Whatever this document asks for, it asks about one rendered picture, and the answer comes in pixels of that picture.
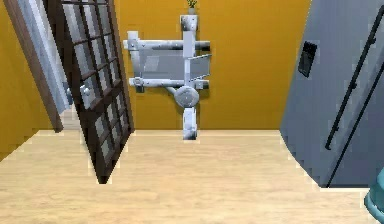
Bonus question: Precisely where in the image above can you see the dark brown glass-paned door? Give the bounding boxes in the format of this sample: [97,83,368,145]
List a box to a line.
[42,0,136,185]

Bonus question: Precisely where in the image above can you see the small green potted plant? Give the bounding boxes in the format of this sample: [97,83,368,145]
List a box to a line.
[186,0,198,16]

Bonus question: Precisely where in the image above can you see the black fridge panel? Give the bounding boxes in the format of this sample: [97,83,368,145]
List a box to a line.
[297,40,318,79]

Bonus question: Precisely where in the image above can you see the grey fridge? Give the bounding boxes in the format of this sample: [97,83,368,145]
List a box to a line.
[279,0,384,189]

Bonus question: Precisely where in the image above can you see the teal round bin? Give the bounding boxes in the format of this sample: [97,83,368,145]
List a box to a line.
[363,166,384,224]

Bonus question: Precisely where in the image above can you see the white metal wall shelf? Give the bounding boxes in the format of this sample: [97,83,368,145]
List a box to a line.
[122,14,213,141]

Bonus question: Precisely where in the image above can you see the silver round door handle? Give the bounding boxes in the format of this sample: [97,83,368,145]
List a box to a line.
[79,84,97,110]

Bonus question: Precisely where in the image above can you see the black fridge handle bar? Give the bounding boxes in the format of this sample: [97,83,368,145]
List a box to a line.
[324,4,384,151]

